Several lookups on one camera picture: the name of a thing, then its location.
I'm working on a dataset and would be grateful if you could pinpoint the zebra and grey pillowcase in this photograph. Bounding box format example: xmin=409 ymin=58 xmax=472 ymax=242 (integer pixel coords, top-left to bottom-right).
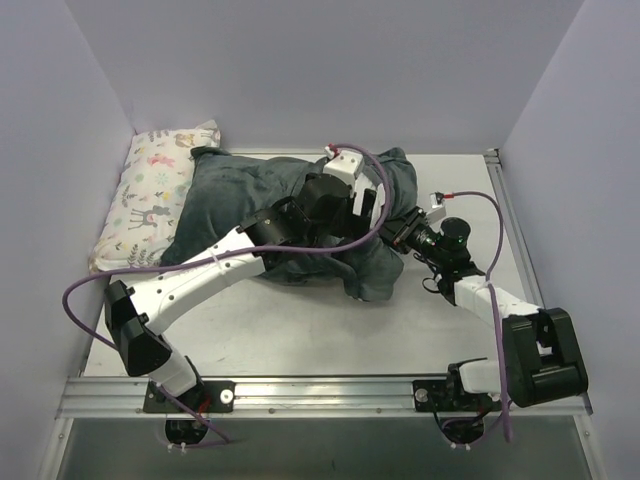
xmin=159 ymin=147 xmax=404 ymax=302

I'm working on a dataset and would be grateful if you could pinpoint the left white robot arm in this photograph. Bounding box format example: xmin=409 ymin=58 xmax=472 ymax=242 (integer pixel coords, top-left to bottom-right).
xmin=105 ymin=173 xmax=385 ymax=411

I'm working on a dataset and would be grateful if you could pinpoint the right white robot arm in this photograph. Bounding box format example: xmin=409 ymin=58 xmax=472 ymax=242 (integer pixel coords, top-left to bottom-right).
xmin=380 ymin=207 xmax=589 ymax=409

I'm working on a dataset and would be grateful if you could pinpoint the floral deer print pillow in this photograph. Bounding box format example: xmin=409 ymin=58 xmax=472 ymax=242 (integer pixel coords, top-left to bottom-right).
xmin=89 ymin=120 xmax=220 ymax=272

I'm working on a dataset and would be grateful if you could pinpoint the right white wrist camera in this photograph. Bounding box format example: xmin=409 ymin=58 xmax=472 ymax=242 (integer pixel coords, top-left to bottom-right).
xmin=426 ymin=192 xmax=446 ymax=225

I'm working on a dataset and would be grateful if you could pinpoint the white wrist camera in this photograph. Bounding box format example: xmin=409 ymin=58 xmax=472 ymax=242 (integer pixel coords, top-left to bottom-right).
xmin=322 ymin=144 xmax=364 ymax=192
xmin=426 ymin=192 xmax=446 ymax=225

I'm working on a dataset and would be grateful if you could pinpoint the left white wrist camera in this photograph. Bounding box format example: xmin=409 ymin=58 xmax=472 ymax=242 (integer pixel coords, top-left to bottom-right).
xmin=322 ymin=144 xmax=364 ymax=192

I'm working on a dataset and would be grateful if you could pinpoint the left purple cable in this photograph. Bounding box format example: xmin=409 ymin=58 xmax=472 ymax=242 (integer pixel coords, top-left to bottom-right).
xmin=61 ymin=142 xmax=391 ymax=446

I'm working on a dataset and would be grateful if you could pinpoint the right side aluminium rail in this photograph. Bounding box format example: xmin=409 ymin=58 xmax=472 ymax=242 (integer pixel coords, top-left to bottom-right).
xmin=484 ymin=149 xmax=545 ymax=306

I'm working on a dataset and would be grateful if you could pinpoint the aluminium rail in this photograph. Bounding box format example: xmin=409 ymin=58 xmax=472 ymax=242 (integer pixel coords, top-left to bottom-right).
xmin=484 ymin=149 xmax=545 ymax=306
xmin=55 ymin=375 xmax=594 ymax=421

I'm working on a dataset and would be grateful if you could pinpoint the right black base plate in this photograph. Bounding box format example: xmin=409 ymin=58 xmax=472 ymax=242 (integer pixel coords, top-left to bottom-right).
xmin=412 ymin=379 xmax=457 ymax=413

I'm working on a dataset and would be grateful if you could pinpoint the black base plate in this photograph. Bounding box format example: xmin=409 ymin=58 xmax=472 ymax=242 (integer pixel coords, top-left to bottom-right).
xmin=412 ymin=379 xmax=457 ymax=413
xmin=142 ymin=380 xmax=236 ymax=415

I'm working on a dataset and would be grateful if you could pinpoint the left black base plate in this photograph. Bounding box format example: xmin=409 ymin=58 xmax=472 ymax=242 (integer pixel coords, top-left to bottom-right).
xmin=142 ymin=380 xmax=236 ymax=415

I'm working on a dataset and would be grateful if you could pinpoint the front aluminium rail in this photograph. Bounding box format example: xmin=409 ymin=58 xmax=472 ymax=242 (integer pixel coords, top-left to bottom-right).
xmin=55 ymin=375 xmax=594 ymax=421

